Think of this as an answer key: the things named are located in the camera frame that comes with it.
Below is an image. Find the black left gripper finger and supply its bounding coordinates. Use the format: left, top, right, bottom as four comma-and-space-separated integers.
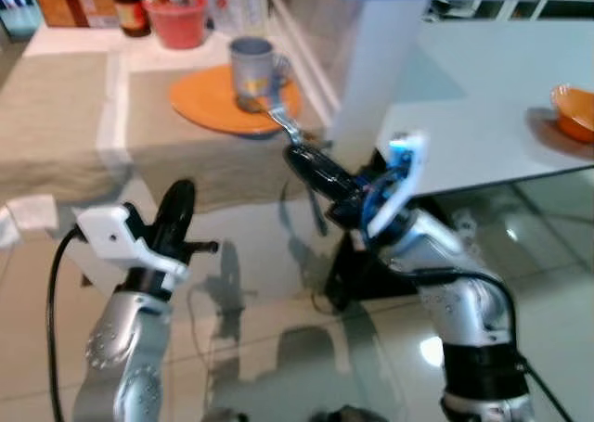
151, 180, 184, 249
161, 179, 199, 249

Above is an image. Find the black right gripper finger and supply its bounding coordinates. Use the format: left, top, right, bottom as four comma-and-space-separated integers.
295, 142, 342, 180
283, 147, 329, 200

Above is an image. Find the silver metal fork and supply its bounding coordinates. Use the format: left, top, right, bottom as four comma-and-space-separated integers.
243, 95, 308, 147

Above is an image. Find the beige woven placemat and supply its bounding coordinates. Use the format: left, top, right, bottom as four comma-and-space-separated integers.
0, 51, 114, 205
123, 68, 328, 214

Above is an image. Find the orange round plate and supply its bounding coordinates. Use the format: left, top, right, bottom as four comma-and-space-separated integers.
168, 64, 303, 136

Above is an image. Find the grey-blue ceramic mug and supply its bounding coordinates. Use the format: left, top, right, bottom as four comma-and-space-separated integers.
228, 36, 291, 113

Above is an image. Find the white table pillar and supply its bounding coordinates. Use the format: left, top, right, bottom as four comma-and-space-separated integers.
329, 0, 555, 168

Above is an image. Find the orange bowl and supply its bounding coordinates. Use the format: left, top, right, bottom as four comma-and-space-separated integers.
549, 84, 594, 146

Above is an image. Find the white printed package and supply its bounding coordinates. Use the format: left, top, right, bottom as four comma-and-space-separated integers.
199, 0, 271, 35

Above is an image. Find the red plastic pot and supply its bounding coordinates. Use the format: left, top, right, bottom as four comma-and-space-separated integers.
143, 0, 210, 51

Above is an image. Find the dark sauce bottle red label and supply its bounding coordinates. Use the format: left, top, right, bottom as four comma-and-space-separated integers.
107, 0, 152, 39

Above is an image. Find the brown cardboard box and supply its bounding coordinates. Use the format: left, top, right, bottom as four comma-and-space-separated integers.
28, 0, 113, 30

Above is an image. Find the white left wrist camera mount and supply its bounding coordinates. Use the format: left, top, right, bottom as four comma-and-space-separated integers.
74, 203, 191, 280

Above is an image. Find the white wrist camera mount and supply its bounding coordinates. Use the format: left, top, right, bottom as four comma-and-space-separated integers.
365, 130, 431, 239
74, 203, 191, 280

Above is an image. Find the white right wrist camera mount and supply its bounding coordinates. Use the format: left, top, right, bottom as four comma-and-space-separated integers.
365, 130, 431, 239

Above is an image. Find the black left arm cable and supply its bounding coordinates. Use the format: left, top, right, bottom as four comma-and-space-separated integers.
45, 224, 86, 422

